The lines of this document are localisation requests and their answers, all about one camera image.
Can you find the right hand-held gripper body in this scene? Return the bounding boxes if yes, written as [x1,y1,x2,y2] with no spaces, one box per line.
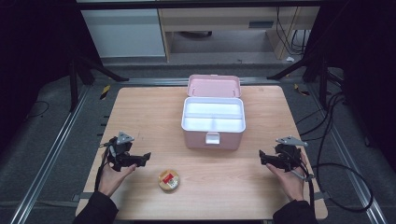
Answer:
[273,135,309,173]

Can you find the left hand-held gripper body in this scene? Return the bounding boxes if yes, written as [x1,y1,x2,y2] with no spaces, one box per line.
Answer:
[105,131,140,173]

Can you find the round yellow tin red label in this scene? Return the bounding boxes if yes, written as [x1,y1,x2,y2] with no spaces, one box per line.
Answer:
[157,168,181,192]

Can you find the white tray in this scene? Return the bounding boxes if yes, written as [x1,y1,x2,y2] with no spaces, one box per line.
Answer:
[181,96,247,133]

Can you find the pink storage box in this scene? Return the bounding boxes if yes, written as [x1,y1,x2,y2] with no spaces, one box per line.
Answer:
[180,74,247,151]

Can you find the person's right hand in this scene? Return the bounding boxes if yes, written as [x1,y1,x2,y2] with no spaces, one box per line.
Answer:
[265,153,308,203]

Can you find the person's left hand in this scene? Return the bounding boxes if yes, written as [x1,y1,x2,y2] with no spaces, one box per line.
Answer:
[98,154,138,198]

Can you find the yellow black tape strip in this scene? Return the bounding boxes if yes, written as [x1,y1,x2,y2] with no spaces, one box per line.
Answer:
[99,84,112,101]
[293,83,311,96]

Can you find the black metal stand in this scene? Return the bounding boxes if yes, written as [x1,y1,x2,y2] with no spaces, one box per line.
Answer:
[68,54,130,113]
[266,54,332,110]

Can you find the white cabinet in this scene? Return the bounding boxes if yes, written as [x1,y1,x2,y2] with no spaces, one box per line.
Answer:
[80,7,166,59]

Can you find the wooden desk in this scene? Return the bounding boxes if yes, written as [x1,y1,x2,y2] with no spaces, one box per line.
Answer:
[157,6,320,63]

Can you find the left hand-held gripper cable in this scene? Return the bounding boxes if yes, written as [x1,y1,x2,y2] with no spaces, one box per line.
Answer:
[93,140,119,192]

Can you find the hand-held gripper cable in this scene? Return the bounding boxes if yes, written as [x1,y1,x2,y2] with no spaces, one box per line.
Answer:
[93,140,119,192]
[288,148,317,217]

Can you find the right hand-held gripper cable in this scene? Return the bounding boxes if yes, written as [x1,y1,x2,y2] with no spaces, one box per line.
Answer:
[288,148,317,217]

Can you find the aluminium floor rail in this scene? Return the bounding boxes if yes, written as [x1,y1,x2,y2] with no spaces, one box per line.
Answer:
[9,85,92,224]
[307,83,390,224]

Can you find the black looped floor cable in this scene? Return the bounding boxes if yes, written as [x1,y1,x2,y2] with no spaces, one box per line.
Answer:
[312,162,375,215]

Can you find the thin black floor cable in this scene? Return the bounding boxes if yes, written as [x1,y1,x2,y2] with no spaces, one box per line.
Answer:
[23,99,50,121]

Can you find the black cables under desk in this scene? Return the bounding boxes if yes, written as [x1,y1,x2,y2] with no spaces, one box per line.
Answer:
[275,6,310,56]

